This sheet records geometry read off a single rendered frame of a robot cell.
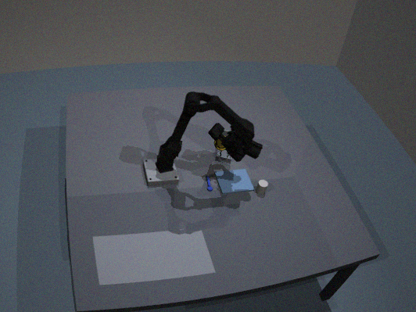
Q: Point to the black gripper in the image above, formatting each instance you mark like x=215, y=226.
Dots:
x=216, y=132

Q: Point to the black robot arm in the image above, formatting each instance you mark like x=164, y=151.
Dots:
x=243, y=129

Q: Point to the yellow round plate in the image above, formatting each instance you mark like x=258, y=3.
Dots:
x=218, y=145

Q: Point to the light blue flat square mat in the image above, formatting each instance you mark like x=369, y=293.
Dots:
x=231, y=181

